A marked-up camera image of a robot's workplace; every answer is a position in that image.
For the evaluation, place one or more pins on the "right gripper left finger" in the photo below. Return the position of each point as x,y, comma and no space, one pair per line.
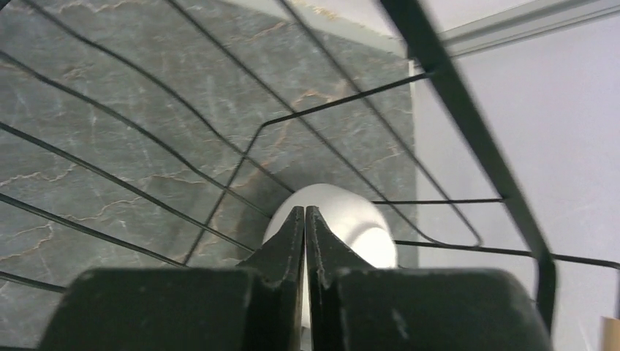
255,305

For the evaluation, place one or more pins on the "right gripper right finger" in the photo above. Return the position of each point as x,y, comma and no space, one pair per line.
357,307

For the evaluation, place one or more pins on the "white bowl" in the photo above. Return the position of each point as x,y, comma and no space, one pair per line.
352,218

